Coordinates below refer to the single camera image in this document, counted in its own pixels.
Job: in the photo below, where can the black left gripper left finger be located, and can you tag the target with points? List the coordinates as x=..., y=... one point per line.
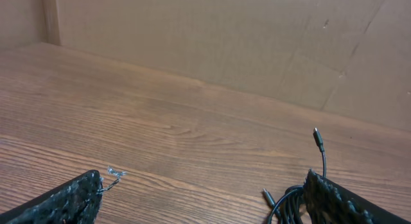
x=75, y=201

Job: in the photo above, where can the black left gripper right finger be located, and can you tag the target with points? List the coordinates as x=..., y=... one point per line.
x=328, y=202

